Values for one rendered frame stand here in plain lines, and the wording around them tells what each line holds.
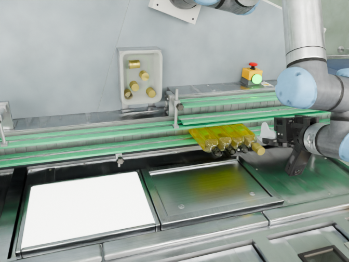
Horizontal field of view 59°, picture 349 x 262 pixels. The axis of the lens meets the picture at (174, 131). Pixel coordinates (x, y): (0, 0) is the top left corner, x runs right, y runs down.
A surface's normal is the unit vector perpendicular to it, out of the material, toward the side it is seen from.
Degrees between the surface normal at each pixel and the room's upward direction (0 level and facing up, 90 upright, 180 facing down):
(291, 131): 20
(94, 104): 0
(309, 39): 45
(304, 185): 90
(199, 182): 90
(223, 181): 90
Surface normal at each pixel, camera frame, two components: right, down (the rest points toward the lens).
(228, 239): 0.03, -0.90
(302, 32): -0.41, -0.15
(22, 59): 0.29, 0.42
